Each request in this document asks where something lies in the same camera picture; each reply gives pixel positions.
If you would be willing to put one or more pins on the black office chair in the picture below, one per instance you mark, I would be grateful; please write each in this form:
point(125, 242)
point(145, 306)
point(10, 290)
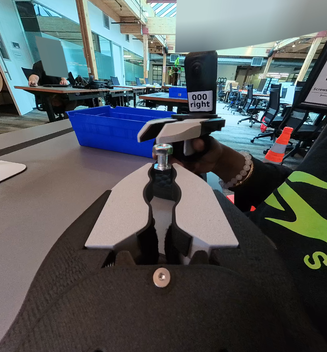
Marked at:
point(27, 73)
point(274, 110)
point(300, 121)

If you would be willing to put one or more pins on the white document stand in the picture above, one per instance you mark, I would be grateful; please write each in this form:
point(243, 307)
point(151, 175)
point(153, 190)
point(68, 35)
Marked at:
point(1, 170)

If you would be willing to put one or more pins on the black foam pad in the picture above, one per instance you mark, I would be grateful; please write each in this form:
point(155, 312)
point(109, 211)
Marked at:
point(163, 187)

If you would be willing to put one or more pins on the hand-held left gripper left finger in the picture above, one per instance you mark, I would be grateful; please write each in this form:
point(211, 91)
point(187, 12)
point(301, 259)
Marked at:
point(116, 214)

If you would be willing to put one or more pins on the medium steel hex nut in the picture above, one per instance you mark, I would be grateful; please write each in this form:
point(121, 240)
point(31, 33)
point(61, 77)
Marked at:
point(162, 150)

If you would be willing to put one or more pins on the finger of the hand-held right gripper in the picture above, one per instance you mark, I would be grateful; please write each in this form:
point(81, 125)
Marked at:
point(152, 128)
point(182, 129)

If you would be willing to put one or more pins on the person's right forearm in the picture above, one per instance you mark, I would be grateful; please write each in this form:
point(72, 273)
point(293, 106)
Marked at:
point(262, 181)

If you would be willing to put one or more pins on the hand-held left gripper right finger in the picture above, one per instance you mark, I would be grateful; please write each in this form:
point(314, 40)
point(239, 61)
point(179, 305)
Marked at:
point(207, 214)

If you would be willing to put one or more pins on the short steel bolt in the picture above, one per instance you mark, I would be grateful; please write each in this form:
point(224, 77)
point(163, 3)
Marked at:
point(162, 161)

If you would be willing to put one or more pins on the wooden office table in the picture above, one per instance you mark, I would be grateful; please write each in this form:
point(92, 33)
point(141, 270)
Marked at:
point(70, 89)
point(158, 96)

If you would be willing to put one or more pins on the blue plastic bin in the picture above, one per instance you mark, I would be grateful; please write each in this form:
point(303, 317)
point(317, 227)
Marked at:
point(105, 132)
point(177, 92)

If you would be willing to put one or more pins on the person's right hand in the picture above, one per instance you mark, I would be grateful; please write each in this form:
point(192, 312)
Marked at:
point(215, 159)

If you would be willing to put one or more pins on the black framed instruction sign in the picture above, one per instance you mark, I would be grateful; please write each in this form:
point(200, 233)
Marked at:
point(325, 74)

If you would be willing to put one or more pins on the green potted plant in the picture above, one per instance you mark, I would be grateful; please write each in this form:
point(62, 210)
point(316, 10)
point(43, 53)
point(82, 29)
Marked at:
point(177, 62)

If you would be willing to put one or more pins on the person's black printed shirt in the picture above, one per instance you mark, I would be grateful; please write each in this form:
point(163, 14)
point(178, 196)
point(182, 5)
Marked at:
point(303, 275)

